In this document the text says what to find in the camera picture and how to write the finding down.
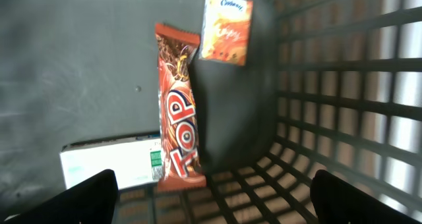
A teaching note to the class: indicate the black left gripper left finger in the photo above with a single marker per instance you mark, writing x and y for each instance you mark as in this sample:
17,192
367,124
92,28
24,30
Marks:
89,202

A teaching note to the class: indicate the orange small snack packet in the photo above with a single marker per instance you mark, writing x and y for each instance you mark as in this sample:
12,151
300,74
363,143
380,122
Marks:
226,30

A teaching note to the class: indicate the white green box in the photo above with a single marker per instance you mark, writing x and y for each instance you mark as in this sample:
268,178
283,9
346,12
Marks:
135,160

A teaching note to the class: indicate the red Top chocolate bar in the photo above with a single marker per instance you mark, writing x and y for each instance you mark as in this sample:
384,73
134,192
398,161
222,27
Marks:
178,118

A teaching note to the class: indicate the grey plastic basket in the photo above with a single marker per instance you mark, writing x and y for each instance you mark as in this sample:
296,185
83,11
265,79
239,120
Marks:
328,84

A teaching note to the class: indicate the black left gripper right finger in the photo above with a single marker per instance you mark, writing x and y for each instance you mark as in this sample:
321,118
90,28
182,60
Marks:
337,202

